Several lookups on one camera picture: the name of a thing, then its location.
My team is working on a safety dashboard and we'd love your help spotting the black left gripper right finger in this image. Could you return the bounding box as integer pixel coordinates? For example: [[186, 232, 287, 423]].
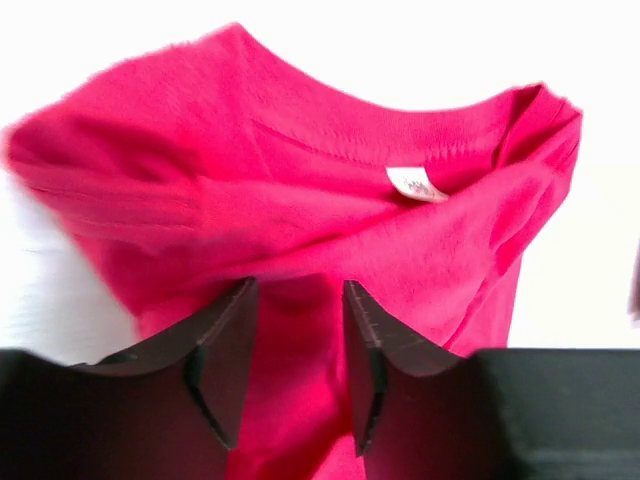
[[343, 281, 639, 480]]

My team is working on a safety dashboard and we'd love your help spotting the magenta t shirt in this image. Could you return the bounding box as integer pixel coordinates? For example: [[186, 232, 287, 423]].
[[6, 24, 583, 479]]

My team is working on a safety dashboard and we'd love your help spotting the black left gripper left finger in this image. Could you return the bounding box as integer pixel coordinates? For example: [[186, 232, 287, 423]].
[[1, 279, 258, 479]]

